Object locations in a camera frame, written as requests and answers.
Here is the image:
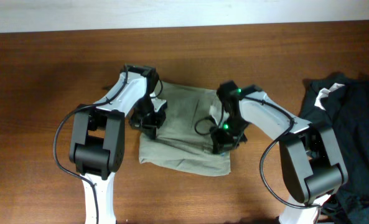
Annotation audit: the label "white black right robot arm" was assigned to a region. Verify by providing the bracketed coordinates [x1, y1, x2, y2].
[210, 81, 348, 223]

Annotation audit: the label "dark clothes pile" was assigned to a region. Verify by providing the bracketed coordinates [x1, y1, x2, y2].
[299, 73, 369, 223]

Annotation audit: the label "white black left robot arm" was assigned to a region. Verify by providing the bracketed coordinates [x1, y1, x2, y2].
[69, 65, 167, 223]

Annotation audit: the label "khaki green shorts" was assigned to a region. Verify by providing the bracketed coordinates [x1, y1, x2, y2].
[139, 82, 231, 177]

